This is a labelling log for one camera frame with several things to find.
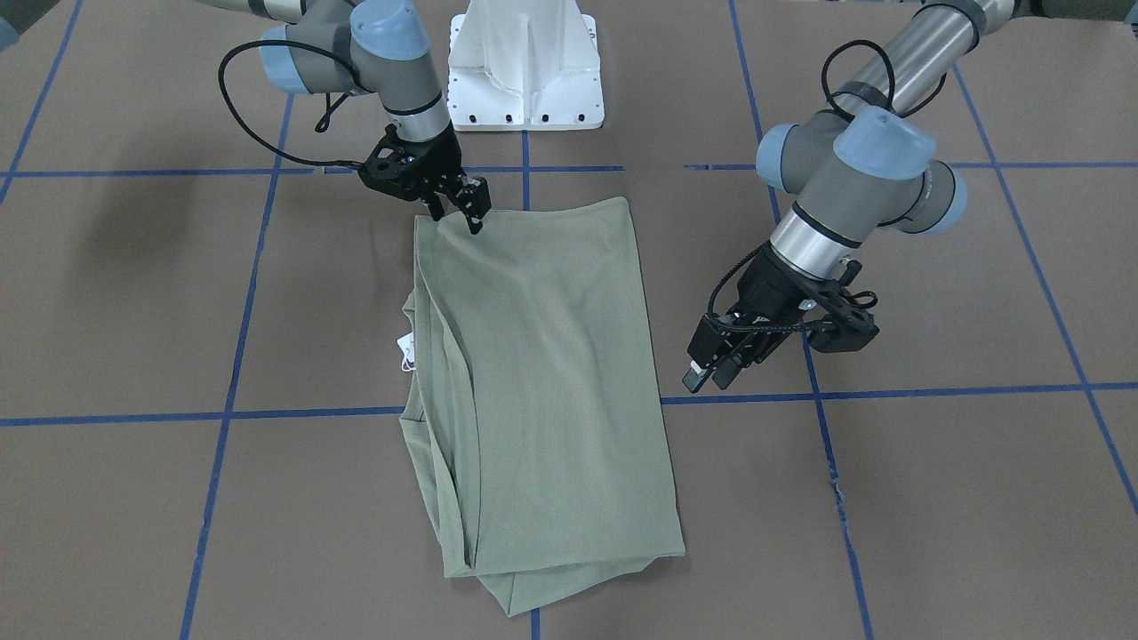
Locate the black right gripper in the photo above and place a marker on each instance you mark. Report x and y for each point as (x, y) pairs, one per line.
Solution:
(437, 158)

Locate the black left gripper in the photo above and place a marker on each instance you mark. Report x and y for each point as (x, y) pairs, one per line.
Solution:
(766, 283)

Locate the olive green long-sleeve shirt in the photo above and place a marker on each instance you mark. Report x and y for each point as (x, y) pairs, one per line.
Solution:
(533, 421)

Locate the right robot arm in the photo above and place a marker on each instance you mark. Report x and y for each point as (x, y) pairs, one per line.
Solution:
(344, 49)

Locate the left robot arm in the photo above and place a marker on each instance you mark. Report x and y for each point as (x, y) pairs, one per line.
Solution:
(856, 166)

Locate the white shirt neck tag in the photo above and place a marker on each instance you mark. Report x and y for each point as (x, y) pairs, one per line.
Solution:
(406, 345)

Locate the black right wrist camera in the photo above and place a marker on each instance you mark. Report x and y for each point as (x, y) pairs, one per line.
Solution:
(390, 169)

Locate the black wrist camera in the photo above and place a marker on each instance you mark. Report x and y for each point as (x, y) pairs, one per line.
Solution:
(848, 325)
(390, 169)

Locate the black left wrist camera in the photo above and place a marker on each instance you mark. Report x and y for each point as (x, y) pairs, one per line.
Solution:
(848, 325)

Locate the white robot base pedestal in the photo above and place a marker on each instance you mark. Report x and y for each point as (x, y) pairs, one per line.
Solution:
(524, 66)

